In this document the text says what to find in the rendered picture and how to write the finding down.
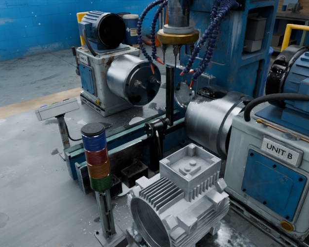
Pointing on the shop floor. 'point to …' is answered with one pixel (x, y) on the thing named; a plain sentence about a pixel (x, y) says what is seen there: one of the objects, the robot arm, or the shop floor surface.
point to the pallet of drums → (130, 29)
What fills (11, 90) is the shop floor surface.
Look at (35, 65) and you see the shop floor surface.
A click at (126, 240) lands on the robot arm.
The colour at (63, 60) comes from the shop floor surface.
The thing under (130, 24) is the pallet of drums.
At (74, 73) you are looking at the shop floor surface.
